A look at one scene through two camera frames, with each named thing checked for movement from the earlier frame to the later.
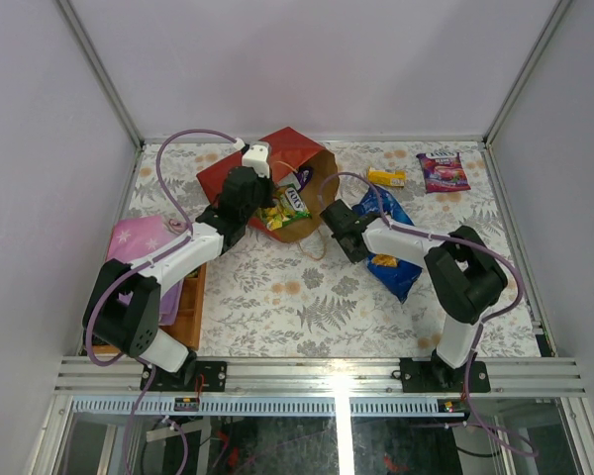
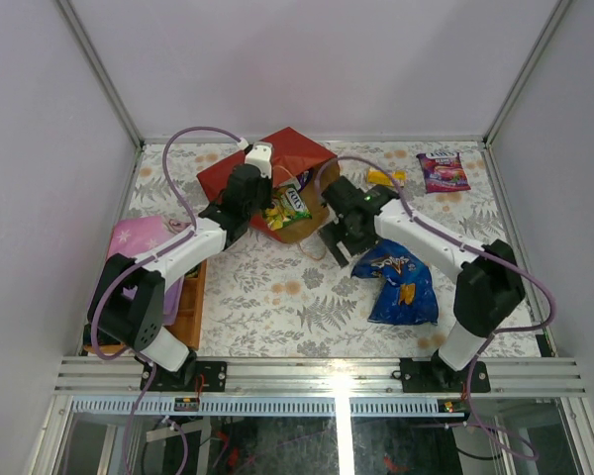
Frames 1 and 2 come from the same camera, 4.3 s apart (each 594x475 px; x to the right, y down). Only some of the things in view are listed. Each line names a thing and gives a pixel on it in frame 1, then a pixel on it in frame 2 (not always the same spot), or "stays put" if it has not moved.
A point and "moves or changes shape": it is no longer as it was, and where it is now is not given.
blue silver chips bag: (398, 277) moves or changes shape
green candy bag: (289, 206) stays put
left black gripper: (265, 187) stays put
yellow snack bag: (387, 176) stays put
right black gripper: (352, 257) -> (333, 235)
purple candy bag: (443, 171) stays put
